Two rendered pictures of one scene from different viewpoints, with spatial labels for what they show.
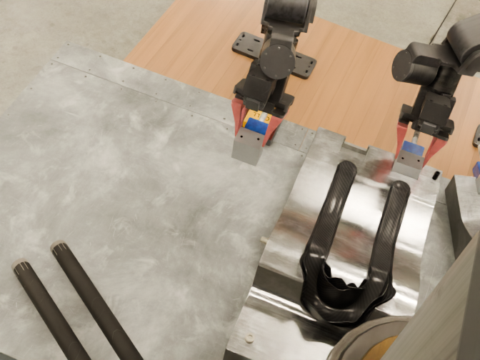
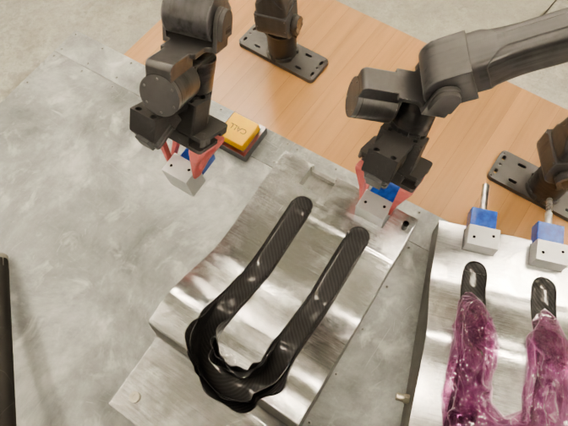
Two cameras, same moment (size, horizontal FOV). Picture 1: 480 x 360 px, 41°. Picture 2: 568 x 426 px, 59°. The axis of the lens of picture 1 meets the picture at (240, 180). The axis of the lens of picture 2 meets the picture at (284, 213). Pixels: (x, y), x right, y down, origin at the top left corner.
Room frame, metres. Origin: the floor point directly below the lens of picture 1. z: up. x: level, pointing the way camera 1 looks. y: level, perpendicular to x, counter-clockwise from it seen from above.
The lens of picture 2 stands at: (0.46, -0.33, 1.65)
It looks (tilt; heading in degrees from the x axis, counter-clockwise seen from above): 65 degrees down; 25
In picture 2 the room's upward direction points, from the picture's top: 6 degrees counter-clockwise
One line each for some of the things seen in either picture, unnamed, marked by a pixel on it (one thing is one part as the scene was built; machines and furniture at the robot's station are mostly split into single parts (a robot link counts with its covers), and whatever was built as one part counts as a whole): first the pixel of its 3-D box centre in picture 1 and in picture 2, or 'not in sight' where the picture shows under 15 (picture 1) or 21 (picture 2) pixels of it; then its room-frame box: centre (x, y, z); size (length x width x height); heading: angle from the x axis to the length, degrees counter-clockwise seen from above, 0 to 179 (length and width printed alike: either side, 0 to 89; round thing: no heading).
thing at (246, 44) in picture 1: (276, 43); (281, 40); (1.18, -0.03, 0.84); 0.20 x 0.07 x 0.08; 74
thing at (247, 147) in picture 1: (257, 128); (200, 153); (0.82, -0.01, 0.93); 0.13 x 0.05 x 0.05; 167
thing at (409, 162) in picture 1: (411, 151); (386, 189); (0.88, -0.33, 0.89); 0.13 x 0.05 x 0.05; 167
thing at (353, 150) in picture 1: (352, 153); (319, 185); (0.86, -0.21, 0.87); 0.05 x 0.05 x 0.04; 77
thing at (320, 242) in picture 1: (358, 233); (280, 295); (0.64, -0.22, 0.92); 0.35 x 0.16 x 0.09; 167
